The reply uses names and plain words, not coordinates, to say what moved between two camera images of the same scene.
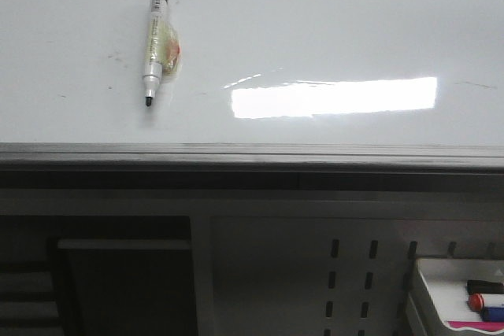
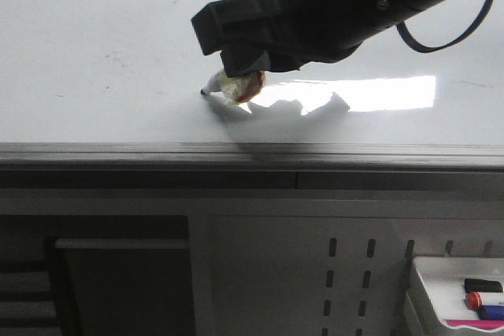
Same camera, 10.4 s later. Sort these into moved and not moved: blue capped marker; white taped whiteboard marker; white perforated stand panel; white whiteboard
Moved: white taped whiteboard marker
Not moved: blue capped marker; white perforated stand panel; white whiteboard
